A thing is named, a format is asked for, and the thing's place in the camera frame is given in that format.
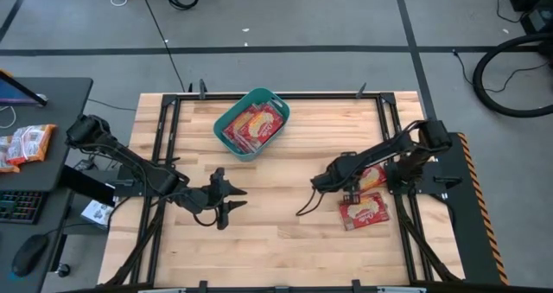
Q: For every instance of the black aluminium table frame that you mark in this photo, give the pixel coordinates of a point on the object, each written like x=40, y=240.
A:
x=281, y=96

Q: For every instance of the computer monitor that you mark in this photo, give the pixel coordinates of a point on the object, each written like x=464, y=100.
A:
x=17, y=92

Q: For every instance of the black platform hazard stripe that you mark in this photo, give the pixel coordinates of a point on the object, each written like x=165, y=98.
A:
x=466, y=224

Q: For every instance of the black table clamp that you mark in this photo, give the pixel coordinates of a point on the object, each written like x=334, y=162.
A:
x=356, y=286
x=202, y=286

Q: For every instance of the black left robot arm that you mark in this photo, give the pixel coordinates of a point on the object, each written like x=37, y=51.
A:
x=129, y=159

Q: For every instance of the white printed box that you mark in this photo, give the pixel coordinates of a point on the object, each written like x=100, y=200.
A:
x=97, y=213

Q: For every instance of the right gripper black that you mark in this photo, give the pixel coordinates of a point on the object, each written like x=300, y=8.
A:
x=328, y=180

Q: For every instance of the black castor wheel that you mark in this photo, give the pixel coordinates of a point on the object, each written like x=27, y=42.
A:
x=63, y=270

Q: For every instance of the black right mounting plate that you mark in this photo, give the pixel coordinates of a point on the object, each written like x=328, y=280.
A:
x=432, y=182

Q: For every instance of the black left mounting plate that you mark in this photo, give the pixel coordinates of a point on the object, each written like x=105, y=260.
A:
x=129, y=191

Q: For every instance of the backlit black keyboard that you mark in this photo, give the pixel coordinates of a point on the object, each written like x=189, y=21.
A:
x=19, y=206

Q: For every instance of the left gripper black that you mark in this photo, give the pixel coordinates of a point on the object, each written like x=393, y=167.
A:
x=207, y=196

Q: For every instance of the black mounting plate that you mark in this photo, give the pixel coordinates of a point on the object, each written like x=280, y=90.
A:
x=129, y=191
x=432, y=182

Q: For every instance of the orange snack bag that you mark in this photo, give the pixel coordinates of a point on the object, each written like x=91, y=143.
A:
x=32, y=144
x=6, y=159

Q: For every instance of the black computer mouse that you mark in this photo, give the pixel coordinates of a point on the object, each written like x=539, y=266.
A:
x=29, y=254

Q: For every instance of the teal plastic basket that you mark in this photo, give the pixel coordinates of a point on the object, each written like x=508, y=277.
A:
x=224, y=133

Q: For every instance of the black desk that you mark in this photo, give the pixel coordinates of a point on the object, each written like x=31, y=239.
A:
x=65, y=111

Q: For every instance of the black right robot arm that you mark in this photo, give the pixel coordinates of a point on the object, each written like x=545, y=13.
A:
x=380, y=152

